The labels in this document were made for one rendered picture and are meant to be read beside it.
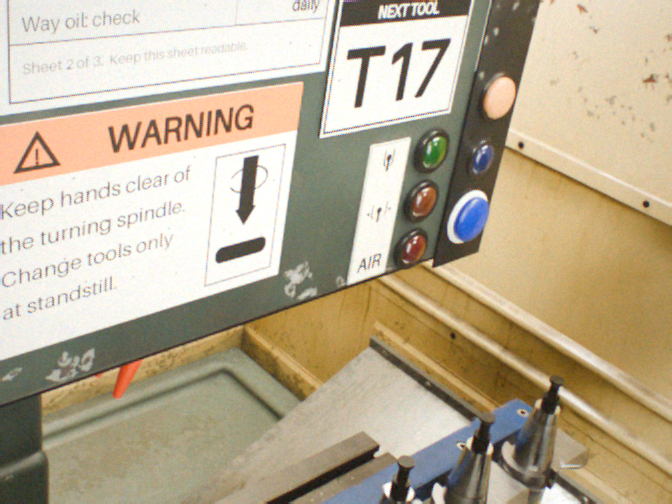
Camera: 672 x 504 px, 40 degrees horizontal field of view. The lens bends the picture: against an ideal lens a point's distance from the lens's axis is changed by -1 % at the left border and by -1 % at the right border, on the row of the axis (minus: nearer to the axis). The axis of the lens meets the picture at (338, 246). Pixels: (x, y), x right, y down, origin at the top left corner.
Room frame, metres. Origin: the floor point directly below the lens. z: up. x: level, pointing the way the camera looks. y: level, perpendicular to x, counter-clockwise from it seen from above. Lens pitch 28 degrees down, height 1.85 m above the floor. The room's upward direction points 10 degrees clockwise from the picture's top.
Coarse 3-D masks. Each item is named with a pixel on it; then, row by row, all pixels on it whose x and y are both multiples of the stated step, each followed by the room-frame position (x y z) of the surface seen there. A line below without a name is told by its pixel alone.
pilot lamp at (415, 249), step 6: (414, 240) 0.49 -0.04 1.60; (420, 240) 0.49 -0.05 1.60; (408, 246) 0.48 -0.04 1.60; (414, 246) 0.49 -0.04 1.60; (420, 246) 0.49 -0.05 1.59; (408, 252) 0.48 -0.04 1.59; (414, 252) 0.49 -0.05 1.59; (420, 252) 0.49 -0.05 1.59; (402, 258) 0.48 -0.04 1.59; (408, 258) 0.48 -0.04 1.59; (414, 258) 0.49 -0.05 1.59; (408, 264) 0.49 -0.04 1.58
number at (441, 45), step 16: (400, 32) 0.46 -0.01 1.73; (416, 32) 0.47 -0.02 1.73; (432, 32) 0.48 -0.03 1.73; (448, 32) 0.49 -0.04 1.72; (400, 48) 0.46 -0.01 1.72; (416, 48) 0.47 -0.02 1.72; (432, 48) 0.48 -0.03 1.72; (448, 48) 0.49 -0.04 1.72; (384, 64) 0.45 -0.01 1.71; (400, 64) 0.46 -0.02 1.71; (416, 64) 0.47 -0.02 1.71; (432, 64) 0.48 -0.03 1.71; (448, 64) 0.49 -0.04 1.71; (384, 80) 0.45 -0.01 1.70; (400, 80) 0.46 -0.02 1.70; (416, 80) 0.47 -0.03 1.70; (432, 80) 0.48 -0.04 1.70; (448, 80) 0.49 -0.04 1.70; (384, 96) 0.46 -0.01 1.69; (400, 96) 0.47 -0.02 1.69; (416, 96) 0.47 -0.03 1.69; (432, 96) 0.48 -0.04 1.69; (384, 112) 0.46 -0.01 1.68
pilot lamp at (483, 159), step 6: (480, 150) 0.52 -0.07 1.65; (486, 150) 0.52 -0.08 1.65; (492, 150) 0.53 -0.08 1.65; (480, 156) 0.52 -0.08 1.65; (486, 156) 0.52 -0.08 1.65; (492, 156) 0.53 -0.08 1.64; (474, 162) 0.52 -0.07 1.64; (480, 162) 0.52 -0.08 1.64; (486, 162) 0.52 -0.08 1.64; (474, 168) 0.52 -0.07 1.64; (480, 168) 0.52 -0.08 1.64; (486, 168) 0.52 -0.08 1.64
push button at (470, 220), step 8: (472, 200) 0.52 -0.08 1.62; (480, 200) 0.52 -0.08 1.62; (464, 208) 0.51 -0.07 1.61; (472, 208) 0.52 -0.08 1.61; (480, 208) 0.52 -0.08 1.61; (488, 208) 0.53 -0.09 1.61; (456, 216) 0.51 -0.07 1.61; (464, 216) 0.51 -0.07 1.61; (472, 216) 0.52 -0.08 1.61; (480, 216) 0.52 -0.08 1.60; (456, 224) 0.51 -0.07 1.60; (464, 224) 0.51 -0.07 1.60; (472, 224) 0.52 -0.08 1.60; (480, 224) 0.52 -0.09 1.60; (456, 232) 0.51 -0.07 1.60; (464, 232) 0.51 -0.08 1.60; (472, 232) 0.52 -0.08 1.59; (464, 240) 0.52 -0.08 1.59
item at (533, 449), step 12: (540, 408) 0.76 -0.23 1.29; (528, 420) 0.77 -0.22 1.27; (540, 420) 0.76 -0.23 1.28; (552, 420) 0.76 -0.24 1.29; (528, 432) 0.76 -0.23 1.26; (540, 432) 0.75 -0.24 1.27; (552, 432) 0.76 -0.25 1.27; (516, 444) 0.77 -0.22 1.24; (528, 444) 0.75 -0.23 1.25; (540, 444) 0.75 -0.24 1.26; (552, 444) 0.76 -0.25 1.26; (516, 456) 0.76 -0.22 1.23; (528, 456) 0.75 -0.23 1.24; (540, 456) 0.75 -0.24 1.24; (552, 456) 0.76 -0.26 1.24; (528, 468) 0.75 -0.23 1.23; (540, 468) 0.75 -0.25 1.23
